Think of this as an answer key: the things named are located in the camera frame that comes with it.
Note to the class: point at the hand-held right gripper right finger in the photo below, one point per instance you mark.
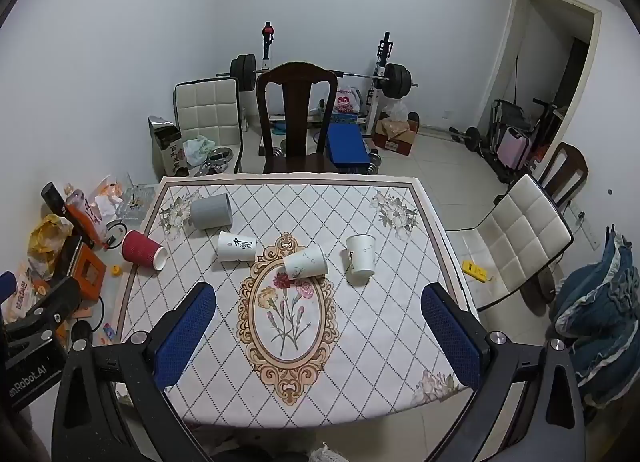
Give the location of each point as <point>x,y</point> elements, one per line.
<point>450,339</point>

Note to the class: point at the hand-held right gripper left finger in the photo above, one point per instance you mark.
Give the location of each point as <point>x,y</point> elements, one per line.
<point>184,339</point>

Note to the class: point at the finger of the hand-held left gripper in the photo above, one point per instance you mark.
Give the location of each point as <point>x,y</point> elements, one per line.
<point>47,304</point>
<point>6,284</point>

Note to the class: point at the red ribbed paper cup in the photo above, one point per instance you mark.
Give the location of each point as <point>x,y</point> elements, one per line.
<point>142,248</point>

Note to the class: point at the white cup with black print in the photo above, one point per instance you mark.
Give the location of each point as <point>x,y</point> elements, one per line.
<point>236,247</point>

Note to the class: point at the white cup with faint print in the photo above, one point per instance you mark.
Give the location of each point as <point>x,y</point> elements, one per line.
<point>361,256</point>

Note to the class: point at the grey cup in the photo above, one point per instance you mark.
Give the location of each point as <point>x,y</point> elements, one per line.
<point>211,212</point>

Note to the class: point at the white cup with twig print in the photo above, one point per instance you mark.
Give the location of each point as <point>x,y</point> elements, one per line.
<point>305,263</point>

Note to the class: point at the orange snack packet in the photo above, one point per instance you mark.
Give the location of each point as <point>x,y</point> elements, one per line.
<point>22,292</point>

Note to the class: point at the orange box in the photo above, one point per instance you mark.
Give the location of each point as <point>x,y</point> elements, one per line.
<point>87,272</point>

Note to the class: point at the yellow plastic bag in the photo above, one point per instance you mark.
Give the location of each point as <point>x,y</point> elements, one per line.
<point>47,242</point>

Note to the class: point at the small yellow tool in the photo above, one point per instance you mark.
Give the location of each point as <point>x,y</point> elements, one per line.
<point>475,272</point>

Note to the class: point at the small yellow cap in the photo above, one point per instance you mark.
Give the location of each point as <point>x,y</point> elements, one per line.
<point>116,270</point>

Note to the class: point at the floral printed tablecloth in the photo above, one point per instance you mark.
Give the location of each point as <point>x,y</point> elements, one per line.
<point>300,322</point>

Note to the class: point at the white padded chair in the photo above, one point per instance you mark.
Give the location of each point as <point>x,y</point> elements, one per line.
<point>207,109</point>
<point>520,237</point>

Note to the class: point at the glass ashtray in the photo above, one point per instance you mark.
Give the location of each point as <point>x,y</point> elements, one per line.
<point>132,203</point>

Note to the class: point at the blue denim clothing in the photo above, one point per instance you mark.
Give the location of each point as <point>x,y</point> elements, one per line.
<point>597,327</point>

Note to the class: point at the metal bowl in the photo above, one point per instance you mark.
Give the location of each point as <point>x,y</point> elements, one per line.
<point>220,158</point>

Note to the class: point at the pale green plastic bag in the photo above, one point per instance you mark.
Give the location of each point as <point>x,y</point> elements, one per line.
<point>197,149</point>

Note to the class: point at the tall printed cardboard box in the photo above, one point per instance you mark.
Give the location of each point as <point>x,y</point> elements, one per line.
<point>167,144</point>

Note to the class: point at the pink suitcase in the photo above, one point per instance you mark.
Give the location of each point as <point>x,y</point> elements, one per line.
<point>515,148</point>

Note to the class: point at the black dumbbell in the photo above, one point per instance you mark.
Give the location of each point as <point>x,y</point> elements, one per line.
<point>466,135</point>

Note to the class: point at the dark wooden chair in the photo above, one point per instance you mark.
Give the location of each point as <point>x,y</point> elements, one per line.
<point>570,169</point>
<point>296,112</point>

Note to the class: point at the brown cardboard box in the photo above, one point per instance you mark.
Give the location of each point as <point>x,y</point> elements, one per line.
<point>396,137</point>

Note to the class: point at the blue bench pad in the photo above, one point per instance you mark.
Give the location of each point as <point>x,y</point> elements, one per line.
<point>346,144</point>

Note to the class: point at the folded grey cart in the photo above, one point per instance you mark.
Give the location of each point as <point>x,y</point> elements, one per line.
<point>505,117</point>

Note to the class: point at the clear plastic bag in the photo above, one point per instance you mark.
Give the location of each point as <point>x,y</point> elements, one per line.
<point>398,109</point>

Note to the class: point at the red and white plastic bag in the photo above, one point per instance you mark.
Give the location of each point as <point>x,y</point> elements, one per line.
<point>345,102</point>

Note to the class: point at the white weight bench rack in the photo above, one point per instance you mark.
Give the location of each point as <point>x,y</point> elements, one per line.
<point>382,87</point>

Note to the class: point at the barbell with black plates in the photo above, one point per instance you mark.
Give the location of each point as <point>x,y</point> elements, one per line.
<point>397,77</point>

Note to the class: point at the wall socket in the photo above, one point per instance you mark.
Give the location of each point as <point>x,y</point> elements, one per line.
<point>580,216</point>

